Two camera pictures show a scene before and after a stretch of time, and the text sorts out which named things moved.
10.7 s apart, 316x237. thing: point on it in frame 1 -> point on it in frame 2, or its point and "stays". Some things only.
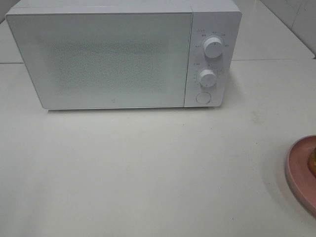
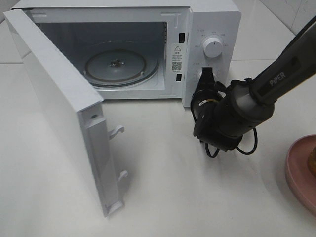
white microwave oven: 105,60 -> 76,106
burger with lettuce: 312,162 stays
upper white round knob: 213,47 stays
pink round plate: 301,180 stays
